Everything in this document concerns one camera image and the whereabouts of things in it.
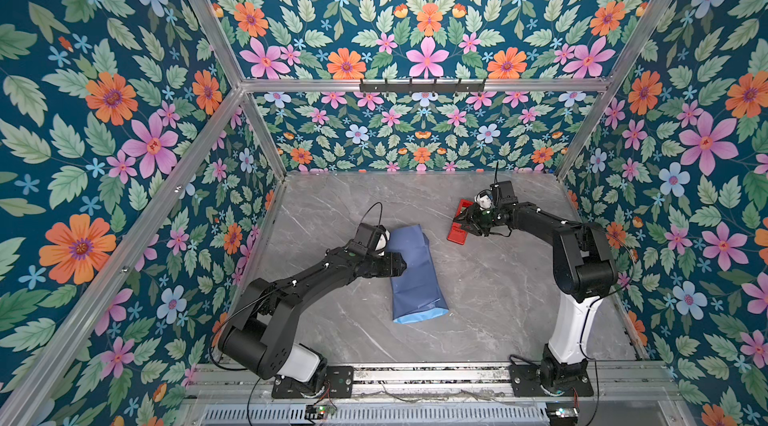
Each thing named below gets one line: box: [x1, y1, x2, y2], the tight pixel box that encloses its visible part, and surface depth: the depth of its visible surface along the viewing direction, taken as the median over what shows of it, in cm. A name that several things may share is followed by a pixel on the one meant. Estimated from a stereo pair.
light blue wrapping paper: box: [385, 224, 449, 324], surface depth 86 cm
